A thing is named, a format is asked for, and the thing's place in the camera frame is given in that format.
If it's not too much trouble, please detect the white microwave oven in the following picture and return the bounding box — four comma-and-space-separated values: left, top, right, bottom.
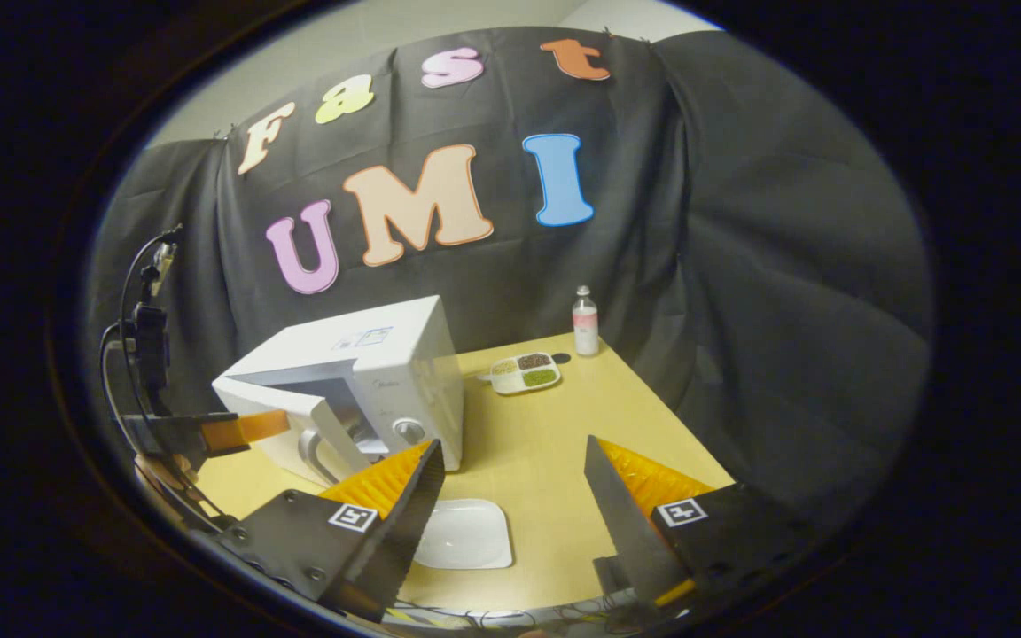
212, 295, 465, 488

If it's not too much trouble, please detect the white square plate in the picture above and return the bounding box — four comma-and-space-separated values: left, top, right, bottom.
413, 498, 514, 570

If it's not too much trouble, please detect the small pink label bottle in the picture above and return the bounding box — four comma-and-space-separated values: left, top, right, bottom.
572, 285, 601, 357

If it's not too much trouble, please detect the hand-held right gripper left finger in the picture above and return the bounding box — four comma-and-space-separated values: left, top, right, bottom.
209, 439, 447, 623

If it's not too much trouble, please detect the thin black floor cable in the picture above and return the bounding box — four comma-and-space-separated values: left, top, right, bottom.
400, 592, 644, 632

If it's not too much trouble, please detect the white divided food tray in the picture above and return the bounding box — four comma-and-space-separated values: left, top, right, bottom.
487, 352, 562, 395

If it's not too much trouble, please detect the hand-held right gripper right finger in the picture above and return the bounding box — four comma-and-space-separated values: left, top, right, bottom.
583, 434, 830, 612

